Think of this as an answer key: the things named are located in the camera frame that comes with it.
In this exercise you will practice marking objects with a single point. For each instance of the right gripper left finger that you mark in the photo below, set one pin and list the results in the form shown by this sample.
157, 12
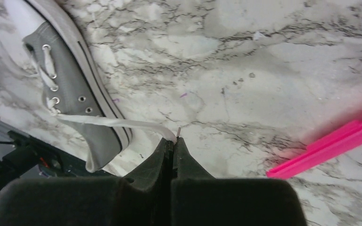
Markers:
141, 198

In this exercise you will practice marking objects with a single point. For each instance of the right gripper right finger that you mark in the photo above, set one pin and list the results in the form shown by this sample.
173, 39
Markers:
199, 199

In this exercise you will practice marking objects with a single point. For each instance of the white shoelace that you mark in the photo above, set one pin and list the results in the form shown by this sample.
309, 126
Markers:
106, 120

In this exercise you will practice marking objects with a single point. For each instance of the grey canvas sneaker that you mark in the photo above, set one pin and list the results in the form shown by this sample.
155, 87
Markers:
72, 89

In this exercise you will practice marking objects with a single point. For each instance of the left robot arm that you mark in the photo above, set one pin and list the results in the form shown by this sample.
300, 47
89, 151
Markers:
27, 153

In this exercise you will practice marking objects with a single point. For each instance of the pink plastic bar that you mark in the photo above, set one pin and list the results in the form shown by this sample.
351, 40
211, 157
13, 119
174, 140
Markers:
330, 146

